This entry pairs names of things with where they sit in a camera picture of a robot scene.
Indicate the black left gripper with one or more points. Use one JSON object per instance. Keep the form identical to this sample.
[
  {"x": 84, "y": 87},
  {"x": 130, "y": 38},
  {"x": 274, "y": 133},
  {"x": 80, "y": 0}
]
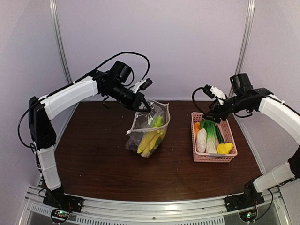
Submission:
[{"x": 138, "y": 98}]

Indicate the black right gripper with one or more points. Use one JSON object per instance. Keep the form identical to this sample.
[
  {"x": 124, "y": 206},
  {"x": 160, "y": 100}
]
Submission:
[{"x": 214, "y": 111}]

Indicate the round green cabbage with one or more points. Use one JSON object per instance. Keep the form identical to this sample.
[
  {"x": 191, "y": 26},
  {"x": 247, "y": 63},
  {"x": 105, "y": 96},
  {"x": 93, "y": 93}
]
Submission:
[{"x": 158, "y": 121}]

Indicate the pink plastic basket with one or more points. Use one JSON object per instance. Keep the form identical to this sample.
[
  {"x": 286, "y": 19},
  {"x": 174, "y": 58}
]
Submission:
[{"x": 209, "y": 157}]

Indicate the clear zip top bag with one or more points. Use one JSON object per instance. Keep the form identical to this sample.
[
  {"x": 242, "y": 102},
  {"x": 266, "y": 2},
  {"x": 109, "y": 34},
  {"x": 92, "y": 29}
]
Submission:
[{"x": 142, "y": 123}]

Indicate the small napa cabbage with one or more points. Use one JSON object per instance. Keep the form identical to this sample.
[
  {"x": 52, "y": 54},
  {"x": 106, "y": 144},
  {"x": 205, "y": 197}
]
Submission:
[{"x": 201, "y": 141}]

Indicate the green grape bunch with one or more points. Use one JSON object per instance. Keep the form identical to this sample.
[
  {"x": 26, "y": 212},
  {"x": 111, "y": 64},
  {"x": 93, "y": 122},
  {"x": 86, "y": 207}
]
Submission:
[{"x": 161, "y": 132}]

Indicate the yellow banana bunch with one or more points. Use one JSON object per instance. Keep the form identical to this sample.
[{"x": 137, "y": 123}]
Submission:
[{"x": 149, "y": 143}]

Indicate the yellow lemon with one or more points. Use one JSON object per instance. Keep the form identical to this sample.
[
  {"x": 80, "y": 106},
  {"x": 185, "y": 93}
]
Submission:
[{"x": 224, "y": 148}]

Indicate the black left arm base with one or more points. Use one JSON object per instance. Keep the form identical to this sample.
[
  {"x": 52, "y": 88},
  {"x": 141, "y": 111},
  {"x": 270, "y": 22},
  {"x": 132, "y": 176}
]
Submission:
[{"x": 58, "y": 199}]

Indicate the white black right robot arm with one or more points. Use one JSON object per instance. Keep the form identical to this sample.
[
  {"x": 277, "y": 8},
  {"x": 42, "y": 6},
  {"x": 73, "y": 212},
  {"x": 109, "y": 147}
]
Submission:
[{"x": 286, "y": 122}]

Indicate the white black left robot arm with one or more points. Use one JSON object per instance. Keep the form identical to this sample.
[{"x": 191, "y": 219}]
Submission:
[{"x": 49, "y": 114}]

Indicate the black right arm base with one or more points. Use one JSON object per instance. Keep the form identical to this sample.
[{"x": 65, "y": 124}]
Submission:
[{"x": 241, "y": 201}]

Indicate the green bok choy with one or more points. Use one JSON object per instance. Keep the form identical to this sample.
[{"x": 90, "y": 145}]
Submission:
[{"x": 209, "y": 126}]

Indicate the small orange fruit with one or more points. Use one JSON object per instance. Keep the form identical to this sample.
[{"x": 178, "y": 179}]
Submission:
[{"x": 197, "y": 127}]

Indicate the dark green cucumber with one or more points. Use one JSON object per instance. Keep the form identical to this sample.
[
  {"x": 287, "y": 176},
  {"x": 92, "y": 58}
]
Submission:
[{"x": 219, "y": 135}]

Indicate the right circuit board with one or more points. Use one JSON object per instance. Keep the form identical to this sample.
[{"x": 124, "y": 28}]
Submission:
[{"x": 248, "y": 216}]

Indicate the circuit board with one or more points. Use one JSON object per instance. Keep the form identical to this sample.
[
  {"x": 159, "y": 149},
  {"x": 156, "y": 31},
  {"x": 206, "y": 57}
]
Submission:
[
  {"x": 248, "y": 216},
  {"x": 59, "y": 216}
]

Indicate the left circuit board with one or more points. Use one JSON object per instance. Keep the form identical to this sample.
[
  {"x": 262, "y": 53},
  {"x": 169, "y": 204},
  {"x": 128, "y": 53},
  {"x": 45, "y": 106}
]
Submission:
[{"x": 59, "y": 216}]

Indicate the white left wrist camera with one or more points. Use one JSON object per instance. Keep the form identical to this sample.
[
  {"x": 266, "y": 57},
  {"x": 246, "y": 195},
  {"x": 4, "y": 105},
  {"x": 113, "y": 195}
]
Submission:
[{"x": 141, "y": 85}]

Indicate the aluminium front rail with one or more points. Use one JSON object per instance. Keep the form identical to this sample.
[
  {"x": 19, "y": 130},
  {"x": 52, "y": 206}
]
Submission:
[{"x": 206, "y": 211}]

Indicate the right aluminium frame post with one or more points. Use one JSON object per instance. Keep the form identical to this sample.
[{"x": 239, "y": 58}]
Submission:
[{"x": 246, "y": 36}]

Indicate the aluminium frame post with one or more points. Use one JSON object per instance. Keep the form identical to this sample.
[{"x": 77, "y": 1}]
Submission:
[
  {"x": 59, "y": 40},
  {"x": 246, "y": 36}
]

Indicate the left aluminium frame post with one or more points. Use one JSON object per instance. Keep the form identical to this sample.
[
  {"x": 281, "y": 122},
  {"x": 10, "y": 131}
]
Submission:
[{"x": 59, "y": 40}]

